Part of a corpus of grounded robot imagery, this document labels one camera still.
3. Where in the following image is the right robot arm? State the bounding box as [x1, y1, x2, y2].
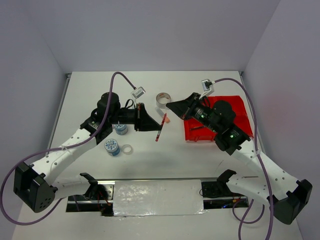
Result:
[166, 93, 313, 225]

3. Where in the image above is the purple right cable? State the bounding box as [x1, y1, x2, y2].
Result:
[212, 77, 275, 240]

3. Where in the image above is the metal base rail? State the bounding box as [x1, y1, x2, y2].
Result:
[66, 178, 249, 217]

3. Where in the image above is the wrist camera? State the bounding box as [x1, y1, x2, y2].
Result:
[131, 86, 146, 99]
[200, 79, 214, 98]

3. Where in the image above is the blue slime jar far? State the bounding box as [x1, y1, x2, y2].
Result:
[113, 124, 128, 136]

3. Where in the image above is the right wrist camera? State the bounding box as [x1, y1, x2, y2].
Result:
[200, 79, 214, 98]

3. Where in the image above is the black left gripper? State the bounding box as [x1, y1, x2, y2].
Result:
[109, 102, 161, 132]

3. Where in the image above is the small clear tape roll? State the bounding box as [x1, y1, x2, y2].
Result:
[121, 144, 133, 155]

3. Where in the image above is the blue gel pen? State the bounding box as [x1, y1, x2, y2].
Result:
[189, 125, 205, 131]

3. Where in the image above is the purple cable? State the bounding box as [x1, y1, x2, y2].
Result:
[0, 71, 137, 226]
[212, 77, 275, 240]

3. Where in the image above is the red bin back right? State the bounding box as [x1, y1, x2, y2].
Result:
[203, 95, 254, 138]

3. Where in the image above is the blue slime jar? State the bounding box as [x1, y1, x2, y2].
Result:
[104, 138, 121, 157]
[113, 124, 128, 136]

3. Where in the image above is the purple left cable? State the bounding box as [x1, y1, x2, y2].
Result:
[0, 71, 137, 226]

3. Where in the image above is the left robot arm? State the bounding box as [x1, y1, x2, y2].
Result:
[13, 92, 161, 213]

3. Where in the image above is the orange highlighter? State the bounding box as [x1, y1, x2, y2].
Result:
[156, 108, 170, 124]

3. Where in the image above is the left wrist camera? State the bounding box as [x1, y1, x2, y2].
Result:
[131, 86, 146, 99]

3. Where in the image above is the large grey tape roll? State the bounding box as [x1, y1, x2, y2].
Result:
[155, 92, 172, 109]

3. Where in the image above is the red bin front left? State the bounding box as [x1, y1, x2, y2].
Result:
[183, 118, 217, 142]

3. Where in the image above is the red gel pen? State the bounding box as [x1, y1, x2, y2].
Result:
[155, 113, 167, 142]

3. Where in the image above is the blue slime jar near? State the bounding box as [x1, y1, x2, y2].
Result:
[104, 138, 121, 157]

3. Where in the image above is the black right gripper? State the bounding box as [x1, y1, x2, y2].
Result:
[166, 91, 220, 133]

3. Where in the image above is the red bin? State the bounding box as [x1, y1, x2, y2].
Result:
[183, 118, 217, 142]
[203, 95, 254, 138]

